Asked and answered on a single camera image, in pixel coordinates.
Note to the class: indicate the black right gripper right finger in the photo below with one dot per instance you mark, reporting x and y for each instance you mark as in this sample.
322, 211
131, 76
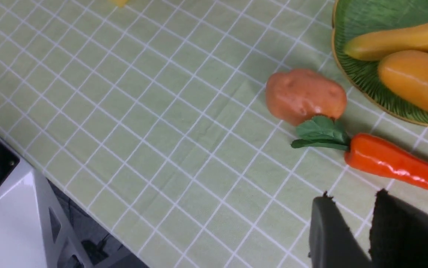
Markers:
399, 234

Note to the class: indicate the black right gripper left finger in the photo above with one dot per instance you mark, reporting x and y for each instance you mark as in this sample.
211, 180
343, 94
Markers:
331, 242

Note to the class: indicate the orange toy carrot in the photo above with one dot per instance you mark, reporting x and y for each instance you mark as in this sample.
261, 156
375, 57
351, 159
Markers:
364, 152

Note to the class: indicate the brown toy potato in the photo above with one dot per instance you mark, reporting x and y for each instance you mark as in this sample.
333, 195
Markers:
300, 94

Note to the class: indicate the orange toy mango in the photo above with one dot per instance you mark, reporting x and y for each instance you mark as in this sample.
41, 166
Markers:
405, 73

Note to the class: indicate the yellow toy banana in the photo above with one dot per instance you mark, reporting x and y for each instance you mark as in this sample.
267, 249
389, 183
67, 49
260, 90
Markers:
374, 46

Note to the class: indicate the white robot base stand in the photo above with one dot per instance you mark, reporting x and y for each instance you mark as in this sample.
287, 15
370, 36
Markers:
34, 230

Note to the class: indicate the green leaf glass plate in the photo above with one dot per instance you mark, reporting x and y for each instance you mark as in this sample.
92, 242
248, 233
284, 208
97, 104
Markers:
351, 18

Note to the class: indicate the yellow foam block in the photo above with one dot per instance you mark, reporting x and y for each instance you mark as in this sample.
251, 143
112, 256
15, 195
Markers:
119, 3

